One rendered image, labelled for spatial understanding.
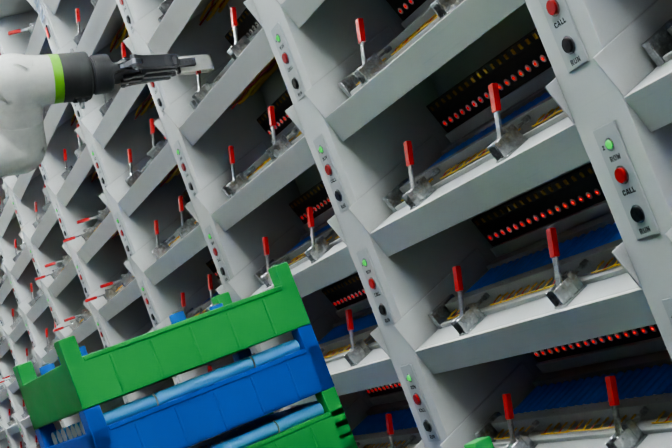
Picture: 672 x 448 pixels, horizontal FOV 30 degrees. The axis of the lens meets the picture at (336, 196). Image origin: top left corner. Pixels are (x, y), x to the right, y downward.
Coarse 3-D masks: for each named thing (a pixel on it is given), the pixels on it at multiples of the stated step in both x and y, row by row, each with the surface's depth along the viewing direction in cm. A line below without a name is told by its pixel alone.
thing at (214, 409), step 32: (320, 352) 150; (224, 384) 143; (256, 384) 145; (288, 384) 147; (320, 384) 149; (96, 416) 135; (160, 416) 139; (192, 416) 141; (224, 416) 142; (256, 416) 144
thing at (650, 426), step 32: (544, 352) 187; (576, 352) 180; (608, 352) 172; (640, 352) 166; (512, 384) 191; (544, 384) 186; (576, 384) 176; (608, 384) 149; (640, 384) 158; (480, 416) 188; (512, 416) 172; (544, 416) 172; (576, 416) 164; (608, 416) 158; (640, 416) 149
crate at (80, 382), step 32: (288, 288) 151; (192, 320) 144; (224, 320) 146; (256, 320) 148; (288, 320) 149; (64, 352) 136; (96, 352) 137; (128, 352) 139; (160, 352) 141; (192, 352) 143; (224, 352) 144; (32, 384) 147; (64, 384) 138; (96, 384) 136; (128, 384) 138; (32, 416) 151; (64, 416) 141
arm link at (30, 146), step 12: (0, 132) 231; (12, 132) 230; (24, 132) 231; (36, 132) 233; (0, 144) 230; (12, 144) 231; (24, 144) 232; (36, 144) 234; (0, 156) 230; (12, 156) 232; (24, 156) 233; (36, 156) 235; (0, 168) 231; (12, 168) 233; (24, 168) 235
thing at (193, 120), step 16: (256, 16) 201; (256, 48) 208; (224, 64) 263; (240, 64) 216; (256, 64) 212; (272, 64) 232; (208, 80) 261; (224, 80) 225; (240, 80) 220; (256, 80) 240; (208, 96) 235; (224, 96) 230; (176, 112) 257; (192, 112) 246; (208, 112) 240; (192, 128) 251; (208, 128) 245; (192, 144) 256
